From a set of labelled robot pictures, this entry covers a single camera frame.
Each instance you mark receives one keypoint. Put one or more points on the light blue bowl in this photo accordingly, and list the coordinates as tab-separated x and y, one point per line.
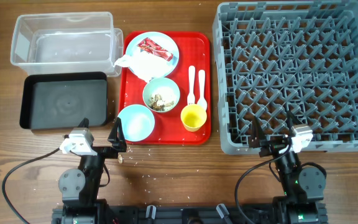
138	122

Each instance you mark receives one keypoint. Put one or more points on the light blue plate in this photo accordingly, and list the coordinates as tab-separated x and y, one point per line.
162	39

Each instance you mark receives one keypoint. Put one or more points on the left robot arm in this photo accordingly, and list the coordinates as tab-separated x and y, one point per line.
80	186

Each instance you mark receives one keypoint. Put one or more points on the grey dishwasher rack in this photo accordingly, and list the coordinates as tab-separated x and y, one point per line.
275	57

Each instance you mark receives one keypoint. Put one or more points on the red serving tray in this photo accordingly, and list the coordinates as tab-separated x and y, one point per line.
193	49

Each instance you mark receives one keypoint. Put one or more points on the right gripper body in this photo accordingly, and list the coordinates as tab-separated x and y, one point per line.
271	147

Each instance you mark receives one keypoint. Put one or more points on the white napkin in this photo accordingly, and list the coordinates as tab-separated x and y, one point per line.
144	65

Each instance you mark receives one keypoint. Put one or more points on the food crumb on table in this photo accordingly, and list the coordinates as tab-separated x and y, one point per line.
120	159

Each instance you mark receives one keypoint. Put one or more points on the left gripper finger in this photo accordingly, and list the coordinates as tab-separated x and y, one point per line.
84	124
116	136

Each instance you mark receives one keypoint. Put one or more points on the black plastic tray bin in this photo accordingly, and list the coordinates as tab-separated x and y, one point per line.
63	100

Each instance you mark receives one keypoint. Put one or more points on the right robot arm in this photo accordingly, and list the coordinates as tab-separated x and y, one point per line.
303	184

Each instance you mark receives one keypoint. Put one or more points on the white plastic fork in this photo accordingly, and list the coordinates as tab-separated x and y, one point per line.
191	81

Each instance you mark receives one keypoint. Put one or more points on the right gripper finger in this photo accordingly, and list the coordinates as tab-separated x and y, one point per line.
257	134
291	120

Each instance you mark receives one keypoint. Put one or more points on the white plastic spoon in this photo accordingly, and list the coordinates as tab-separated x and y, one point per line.
201	80

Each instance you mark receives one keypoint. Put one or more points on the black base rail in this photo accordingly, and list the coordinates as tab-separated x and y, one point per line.
182	214

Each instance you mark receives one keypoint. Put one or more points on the clear plastic bin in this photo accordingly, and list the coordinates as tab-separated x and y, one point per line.
67	43

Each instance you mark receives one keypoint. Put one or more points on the pale green bowl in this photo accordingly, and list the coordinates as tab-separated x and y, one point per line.
163	86

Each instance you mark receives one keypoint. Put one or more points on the yellow plastic cup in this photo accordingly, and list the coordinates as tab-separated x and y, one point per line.
193	117

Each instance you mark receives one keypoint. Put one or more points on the red snack wrapper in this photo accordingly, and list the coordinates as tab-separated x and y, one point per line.
155	49

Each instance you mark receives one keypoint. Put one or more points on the food scraps and rice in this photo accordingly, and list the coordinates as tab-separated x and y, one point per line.
161	103

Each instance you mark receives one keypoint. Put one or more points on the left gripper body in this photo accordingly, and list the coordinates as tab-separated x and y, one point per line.
108	152

